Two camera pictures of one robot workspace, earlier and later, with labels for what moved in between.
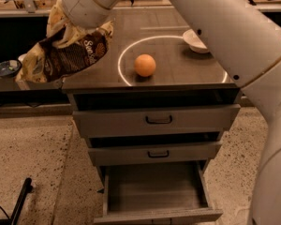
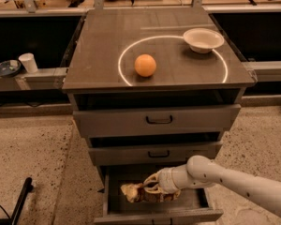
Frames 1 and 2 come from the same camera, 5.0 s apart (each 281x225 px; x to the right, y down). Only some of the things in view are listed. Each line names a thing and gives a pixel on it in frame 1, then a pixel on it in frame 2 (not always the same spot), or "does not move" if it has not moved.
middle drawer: (101, 156) does not move
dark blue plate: (7, 68) does not move
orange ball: (144, 65) does not move
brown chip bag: (66, 49) → (135, 193)
